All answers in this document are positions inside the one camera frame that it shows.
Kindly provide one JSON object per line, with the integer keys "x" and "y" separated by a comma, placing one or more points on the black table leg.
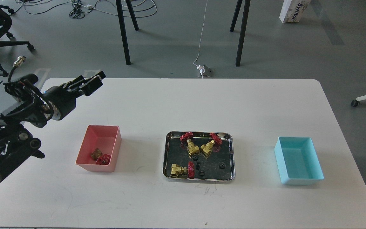
{"x": 235, "y": 15}
{"x": 132, "y": 14}
{"x": 242, "y": 32}
{"x": 123, "y": 31}

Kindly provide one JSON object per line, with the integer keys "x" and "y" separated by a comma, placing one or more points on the brass valve red handle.
{"x": 207, "y": 148}
{"x": 100, "y": 158}
{"x": 177, "y": 170}
{"x": 192, "y": 149}

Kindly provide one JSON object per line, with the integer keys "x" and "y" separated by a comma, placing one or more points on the light blue plastic box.
{"x": 297, "y": 161}

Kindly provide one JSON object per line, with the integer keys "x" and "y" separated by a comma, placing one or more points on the shiny metal tray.
{"x": 176, "y": 153}

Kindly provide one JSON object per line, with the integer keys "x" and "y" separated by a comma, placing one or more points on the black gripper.
{"x": 63, "y": 97}

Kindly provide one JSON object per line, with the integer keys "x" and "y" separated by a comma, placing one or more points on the pink plastic box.
{"x": 107, "y": 139}

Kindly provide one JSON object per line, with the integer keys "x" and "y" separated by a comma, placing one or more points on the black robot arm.
{"x": 16, "y": 143}

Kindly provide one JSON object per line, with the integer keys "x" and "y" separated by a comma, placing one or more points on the grey floor power socket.
{"x": 204, "y": 71}

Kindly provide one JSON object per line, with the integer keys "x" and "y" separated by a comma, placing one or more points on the white cardboard box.
{"x": 292, "y": 10}

